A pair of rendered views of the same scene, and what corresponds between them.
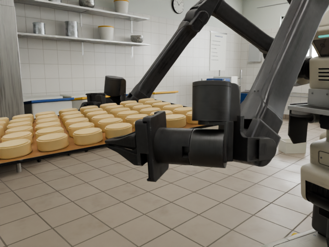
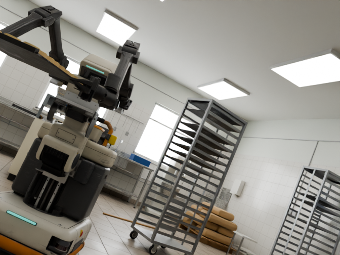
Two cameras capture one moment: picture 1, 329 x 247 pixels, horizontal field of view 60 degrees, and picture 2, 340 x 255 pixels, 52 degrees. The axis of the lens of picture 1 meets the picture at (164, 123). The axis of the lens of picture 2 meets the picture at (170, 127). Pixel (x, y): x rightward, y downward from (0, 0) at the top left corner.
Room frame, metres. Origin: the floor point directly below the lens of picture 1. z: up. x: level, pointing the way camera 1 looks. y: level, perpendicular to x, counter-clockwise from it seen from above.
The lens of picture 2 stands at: (-0.48, 1.08, 0.77)
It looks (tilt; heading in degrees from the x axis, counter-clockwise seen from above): 8 degrees up; 296
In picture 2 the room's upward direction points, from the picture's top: 24 degrees clockwise
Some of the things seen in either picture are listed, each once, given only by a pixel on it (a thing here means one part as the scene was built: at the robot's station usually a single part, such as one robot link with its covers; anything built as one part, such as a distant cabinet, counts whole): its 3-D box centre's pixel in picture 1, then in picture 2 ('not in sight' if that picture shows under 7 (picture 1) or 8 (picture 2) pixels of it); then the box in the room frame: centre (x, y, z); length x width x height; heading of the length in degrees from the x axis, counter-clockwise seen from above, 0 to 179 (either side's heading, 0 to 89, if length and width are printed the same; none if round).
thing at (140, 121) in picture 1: (130, 137); (81, 81); (0.46, 0.06, 0.99); 0.09 x 0.07 x 0.07; 69
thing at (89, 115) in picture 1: (97, 116); not in sight; (0.68, 0.16, 0.99); 0.05 x 0.05 x 0.02
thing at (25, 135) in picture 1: (17, 139); not in sight; (0.50, 0.27, 0.97); 0.05 x 0.05 x 0.02
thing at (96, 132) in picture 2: not in sight; (85, 129); (1.15, -0.95, 0.87); 0.23 x 0.15 x 0.11; 24
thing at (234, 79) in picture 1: (225, 80); not in sight; (6.37, -1.35, 0.89); 0.44 x 0.36 x 0.20; 53
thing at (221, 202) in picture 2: not in sight; (219, 198); (1.67, -7.06, 0.91); 1.00 x 0.36 x 1.11; 134
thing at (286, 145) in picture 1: (292, 145); not in sight; (3.85, -1.78, 0.08); 0.30 x 0.22 x 0.16; 95
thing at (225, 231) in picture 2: not in sight; (218, 227); (1.25, -6.33, 0.34); 0.72 x 0.42 x 0.15; 134
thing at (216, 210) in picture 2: not in sight; (217, 211); (1.37, -6.16, 0.64); 0.72 x 0.42 x 0.15; 140
